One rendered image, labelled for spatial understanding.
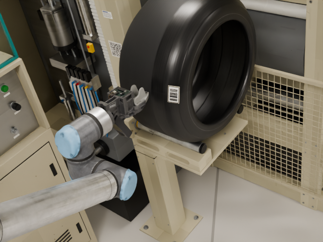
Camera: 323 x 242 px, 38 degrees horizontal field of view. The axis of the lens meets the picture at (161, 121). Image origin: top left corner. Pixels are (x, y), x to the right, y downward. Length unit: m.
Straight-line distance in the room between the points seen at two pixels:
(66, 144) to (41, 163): 0.84
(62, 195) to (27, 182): 1.03
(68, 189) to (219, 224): 1.64
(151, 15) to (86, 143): 0.52
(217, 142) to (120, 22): 0.65
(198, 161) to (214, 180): 1.11
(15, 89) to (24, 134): 0.22
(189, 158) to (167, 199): 0.66
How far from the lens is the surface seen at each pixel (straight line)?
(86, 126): 1.39
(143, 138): 2.01
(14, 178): 2.16
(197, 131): 1.72
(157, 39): 1.58
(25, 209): 1.10
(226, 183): 2.94
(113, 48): 1.96
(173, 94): 1.55
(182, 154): 1.89
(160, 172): 2.35
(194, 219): 2.76
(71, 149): 1.37
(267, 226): 2.72
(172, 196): 2.53
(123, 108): 1.48
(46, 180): 2.28
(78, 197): 1.22
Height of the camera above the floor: 2.16
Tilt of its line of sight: 39 degrees down
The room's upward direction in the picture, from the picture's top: 12 degrees counter-clockwise
